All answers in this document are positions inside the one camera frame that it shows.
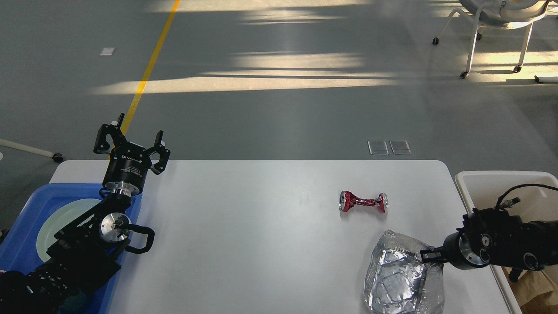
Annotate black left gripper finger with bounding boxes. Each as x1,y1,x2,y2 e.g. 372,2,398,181
144,130,171,175
93,113,131,155

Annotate white chair at left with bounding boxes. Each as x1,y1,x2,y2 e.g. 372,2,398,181
0,139,64,163

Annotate brown paper bag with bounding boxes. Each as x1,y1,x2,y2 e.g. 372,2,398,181
501,266,558,314

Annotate pale green plate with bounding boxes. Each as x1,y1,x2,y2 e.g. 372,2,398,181
36,198,100,262

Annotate red candy wrapper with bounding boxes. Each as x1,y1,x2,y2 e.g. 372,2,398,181
338,191,389,213

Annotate white plastic bin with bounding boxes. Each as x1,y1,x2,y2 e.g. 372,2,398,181
455,171,558,314

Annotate metal floor socket plates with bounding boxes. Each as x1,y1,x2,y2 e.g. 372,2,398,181
367,140,412,156

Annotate blue plastic tray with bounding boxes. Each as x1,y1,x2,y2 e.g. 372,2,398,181
0,183,142,314

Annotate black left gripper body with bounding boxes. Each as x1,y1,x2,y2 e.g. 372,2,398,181
103,146,152,195

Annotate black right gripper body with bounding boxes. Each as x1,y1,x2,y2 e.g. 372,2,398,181
441,232,488,270

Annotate dark green mug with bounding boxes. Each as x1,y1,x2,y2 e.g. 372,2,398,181
56,292,92,314

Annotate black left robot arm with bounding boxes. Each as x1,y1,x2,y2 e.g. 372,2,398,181
1,113,170,314

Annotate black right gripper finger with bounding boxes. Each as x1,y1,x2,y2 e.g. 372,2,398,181
420,246,446,263

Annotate white chair on casters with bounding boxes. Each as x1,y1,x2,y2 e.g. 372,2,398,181
432,0,550,79

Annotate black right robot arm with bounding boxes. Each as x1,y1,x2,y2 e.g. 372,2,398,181
420,183,558,282

